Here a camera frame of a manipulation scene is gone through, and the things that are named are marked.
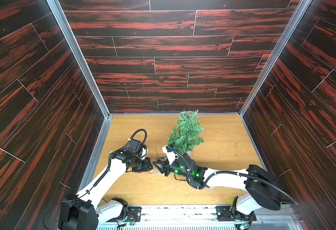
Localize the small green christmas tree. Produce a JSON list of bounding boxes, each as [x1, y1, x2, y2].
[[168, 110, 204, 155]]

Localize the white string lights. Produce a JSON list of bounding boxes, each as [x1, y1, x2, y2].
[[147, 156, 167, 175]]

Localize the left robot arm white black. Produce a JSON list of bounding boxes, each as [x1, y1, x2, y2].
[[58, 139, 153, 230]]

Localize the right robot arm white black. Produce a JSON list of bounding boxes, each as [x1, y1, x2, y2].
[[153, 158, 284, 222]]

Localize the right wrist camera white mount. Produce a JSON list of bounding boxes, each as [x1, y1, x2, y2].
[[162, 145, 178, 165]]

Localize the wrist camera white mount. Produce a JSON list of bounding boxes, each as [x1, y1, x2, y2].
[[139, 145, 148, 160], [162, 145, 178, 165]]

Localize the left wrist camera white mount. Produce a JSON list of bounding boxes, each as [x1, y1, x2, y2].
[[139, 145, 148, 160]]

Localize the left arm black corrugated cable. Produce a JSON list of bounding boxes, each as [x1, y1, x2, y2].
[[42, 128, 148, 230]]

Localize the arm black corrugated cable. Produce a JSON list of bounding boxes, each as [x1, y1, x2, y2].
[[42, 128, 148, 230], [166, 146, 299, 206]]

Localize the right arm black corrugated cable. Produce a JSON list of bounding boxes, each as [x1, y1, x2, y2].
[[166, 146, 299, 206]]

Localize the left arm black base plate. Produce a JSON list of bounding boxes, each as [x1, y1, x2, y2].
[[108, 206, 142, 222]]

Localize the aluminium front rail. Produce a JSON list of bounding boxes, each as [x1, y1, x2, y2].
[[98, 205, 303, 230]]

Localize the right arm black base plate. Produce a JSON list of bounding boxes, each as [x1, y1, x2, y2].
[[215, 206, 257, 222]]

